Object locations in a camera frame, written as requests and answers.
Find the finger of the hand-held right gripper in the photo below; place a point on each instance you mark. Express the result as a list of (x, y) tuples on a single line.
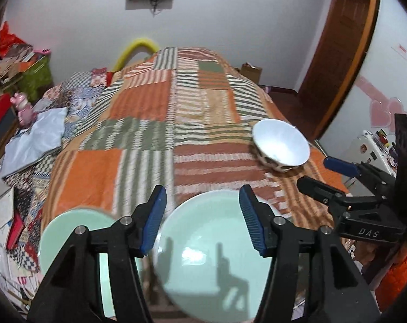
[(318, 188), (338, 166)]

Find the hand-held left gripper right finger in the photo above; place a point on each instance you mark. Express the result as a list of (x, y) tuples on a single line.
[(252, 222)]

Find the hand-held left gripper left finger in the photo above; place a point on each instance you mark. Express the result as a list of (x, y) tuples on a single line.
[(154, 218)]

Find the white bowl with patterned outside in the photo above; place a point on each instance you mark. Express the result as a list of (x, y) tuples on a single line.
[(280, 141)]

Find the pale green plate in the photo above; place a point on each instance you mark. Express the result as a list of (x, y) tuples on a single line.
[(203, 269)]

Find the green bowl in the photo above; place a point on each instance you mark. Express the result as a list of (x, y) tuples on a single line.
[(58, 235)]

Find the person's right forearm orange sleeve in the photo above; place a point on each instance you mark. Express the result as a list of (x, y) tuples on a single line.
[(398, 276)]

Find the person's right hand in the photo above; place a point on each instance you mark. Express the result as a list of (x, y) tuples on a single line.
[(366, 259)]

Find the white fridge with magnets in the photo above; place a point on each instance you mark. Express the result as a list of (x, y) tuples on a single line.
[(368, 148)]

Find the brown wooden door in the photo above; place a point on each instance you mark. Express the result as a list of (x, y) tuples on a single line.
[(338, 57)]

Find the striped orange patchwork blanket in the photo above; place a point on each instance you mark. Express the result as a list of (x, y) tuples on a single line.
[(190, 107)]

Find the cardboard box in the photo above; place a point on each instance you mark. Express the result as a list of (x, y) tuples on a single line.
[(252, 74)]

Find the checkered patchwork quilt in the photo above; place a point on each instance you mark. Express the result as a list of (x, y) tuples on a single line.
[(85, 101)]

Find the red book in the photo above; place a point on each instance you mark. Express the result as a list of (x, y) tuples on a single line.
[(16, 232)]

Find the white cloth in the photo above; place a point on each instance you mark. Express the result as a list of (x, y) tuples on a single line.
[(35, 138)]

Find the white booklet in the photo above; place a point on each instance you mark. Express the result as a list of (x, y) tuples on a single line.
[(3, 212)]

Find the pink toy figure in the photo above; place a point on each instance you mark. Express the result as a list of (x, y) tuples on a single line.
[(25, 112)]

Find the dark grey box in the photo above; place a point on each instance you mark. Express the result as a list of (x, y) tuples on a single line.
[(1, 133)]

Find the yellow foam tube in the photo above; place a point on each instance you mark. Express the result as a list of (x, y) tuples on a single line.
[(139, 43)]

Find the green box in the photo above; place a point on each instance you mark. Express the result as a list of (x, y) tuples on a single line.
[(38, 74)]

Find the red plastic bag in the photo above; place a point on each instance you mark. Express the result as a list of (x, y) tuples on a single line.
[(6, 38)]

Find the pink heart wall stickers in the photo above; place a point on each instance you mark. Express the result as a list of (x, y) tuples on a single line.
[(380, 112)]

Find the red wall sticker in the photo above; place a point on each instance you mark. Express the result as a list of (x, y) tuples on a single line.
[(399, 50)]

